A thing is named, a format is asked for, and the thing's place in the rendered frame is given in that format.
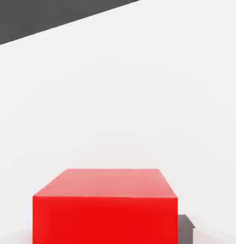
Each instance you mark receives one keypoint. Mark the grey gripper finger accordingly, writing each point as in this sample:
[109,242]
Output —
[184,230]

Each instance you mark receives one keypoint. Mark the small red cube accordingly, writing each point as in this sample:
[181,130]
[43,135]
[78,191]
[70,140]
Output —
[105,217]

